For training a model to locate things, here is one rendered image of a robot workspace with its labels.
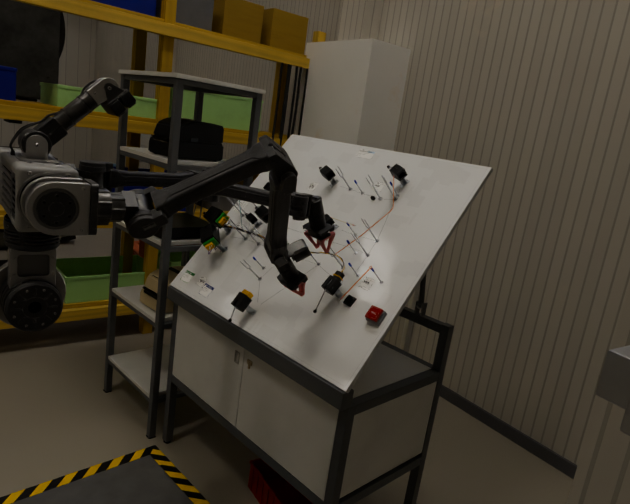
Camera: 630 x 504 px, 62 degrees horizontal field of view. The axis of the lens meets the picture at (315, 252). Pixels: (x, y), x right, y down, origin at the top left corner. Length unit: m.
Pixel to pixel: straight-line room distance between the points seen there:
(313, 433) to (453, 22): 2.92
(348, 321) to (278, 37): 3.00
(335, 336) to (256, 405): 0.52
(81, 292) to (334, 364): 2.50
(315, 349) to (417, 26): 2.86
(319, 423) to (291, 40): 3.30
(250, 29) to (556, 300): 2.88
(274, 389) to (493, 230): 1.95
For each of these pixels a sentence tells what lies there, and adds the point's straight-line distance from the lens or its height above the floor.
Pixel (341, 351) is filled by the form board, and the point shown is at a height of 0.96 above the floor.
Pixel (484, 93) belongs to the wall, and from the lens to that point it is 3.71.
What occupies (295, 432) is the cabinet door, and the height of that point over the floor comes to 0.58.
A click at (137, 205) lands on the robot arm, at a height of 1.46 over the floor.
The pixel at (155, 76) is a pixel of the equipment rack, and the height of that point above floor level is 1.83.
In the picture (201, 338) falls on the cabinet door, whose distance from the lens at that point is 2.53.
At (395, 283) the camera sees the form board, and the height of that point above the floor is 1.20.
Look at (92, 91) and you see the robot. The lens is 1.56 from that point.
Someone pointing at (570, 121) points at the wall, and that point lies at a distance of 3.36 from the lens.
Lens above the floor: 1.70
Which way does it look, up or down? 13 degrees down
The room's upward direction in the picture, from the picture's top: 8 degrees clockwise
